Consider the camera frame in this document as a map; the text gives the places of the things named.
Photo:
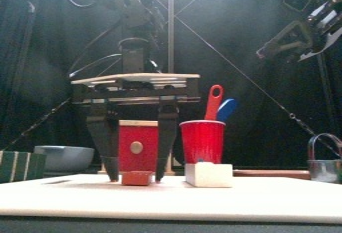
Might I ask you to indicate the red toy salmon block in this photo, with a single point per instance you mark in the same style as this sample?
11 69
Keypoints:
137 178

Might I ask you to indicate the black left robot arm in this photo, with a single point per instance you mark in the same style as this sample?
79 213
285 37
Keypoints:
134 20

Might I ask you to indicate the red wooden box with knob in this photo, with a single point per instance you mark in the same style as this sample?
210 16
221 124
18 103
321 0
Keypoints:
137 147

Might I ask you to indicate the red plastic cup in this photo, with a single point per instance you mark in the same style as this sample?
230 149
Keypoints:
202 142

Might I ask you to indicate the grey bowl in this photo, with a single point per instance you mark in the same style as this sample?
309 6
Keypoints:
66 158

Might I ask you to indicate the white toy rice block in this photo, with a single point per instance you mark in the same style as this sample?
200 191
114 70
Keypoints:
209 175

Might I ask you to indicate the white cutting board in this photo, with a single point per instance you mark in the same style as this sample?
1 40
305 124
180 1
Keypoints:
169 198

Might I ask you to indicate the green striped box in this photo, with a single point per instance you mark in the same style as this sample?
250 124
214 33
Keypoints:
21 166

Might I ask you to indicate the brown wooden stick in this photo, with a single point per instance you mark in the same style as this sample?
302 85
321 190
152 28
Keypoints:
272 174

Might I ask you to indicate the vertical metal frame pole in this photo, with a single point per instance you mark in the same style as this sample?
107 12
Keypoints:
170 43

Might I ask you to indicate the dark side frame pole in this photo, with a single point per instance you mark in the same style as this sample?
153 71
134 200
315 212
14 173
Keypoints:
328 93

